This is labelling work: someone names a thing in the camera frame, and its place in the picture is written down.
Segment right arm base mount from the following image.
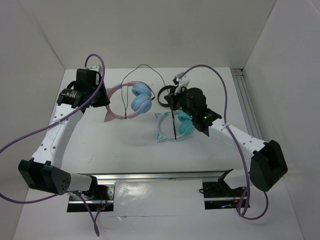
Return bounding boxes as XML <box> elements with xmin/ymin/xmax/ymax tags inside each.
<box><xmin>199</xmin><ymin>181</ymin><xmax>246</xmax><ymax>210</ymax></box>

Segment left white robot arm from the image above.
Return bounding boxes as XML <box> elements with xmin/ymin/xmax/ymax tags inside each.
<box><xmin>18</xmin><ymin>65</ymin><xmax>110</xmax><ymax>200</ymax></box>

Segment black on-ear headphones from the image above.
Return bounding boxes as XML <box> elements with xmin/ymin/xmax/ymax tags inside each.
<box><xmin>157</xmin><ymin>85</ymin><xmax>176</xmax><ymax>110</ymax></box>

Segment pink blue cat-ear headphones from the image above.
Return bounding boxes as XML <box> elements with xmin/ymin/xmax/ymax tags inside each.
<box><xmin>104</xmin><ymin>81</ymin><xmax>154</xmax><ymax>123</ymax></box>

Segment teal white cat-ear headphones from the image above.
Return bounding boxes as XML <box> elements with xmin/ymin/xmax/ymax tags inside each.
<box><xmin>154</xmin><ymin>110</ymin><xmax>195</xmax><ymax>143</ymax></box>

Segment aluminium side rail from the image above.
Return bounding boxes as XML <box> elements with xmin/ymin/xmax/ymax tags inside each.
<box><xmin>230</xmin><ymin>68</ymin><xmax>264</xmax><ymax>140</ymax></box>

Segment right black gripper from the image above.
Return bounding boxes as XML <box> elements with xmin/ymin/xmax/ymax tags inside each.
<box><xmin>164</xmin><ymin>85</ymin><xmax>196</xmax><ymax>119</ymax></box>

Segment aluminium front rail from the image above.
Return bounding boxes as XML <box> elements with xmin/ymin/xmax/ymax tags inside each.
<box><xmin>84</xmin><ymin>170</ymin><xmax>230</xmax><ymax>184</ymax></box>

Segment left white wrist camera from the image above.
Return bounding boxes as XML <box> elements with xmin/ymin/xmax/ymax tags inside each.
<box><xmin>89</xmin><ymin>65</ymin><xmax>103</xmax><ymax>76</ymax></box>

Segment thin black headphone cable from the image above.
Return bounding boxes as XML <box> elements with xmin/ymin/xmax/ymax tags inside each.
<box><xmin>120</xmin><ymin>64</ymin><xmax>167</xmax><ymax>120</ymax></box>

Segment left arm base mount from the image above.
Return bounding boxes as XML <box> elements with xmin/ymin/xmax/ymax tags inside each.
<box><xmin>66</xmin><ymin>181</ymin><xmax>116</xmax><ymax>213</ymax></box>

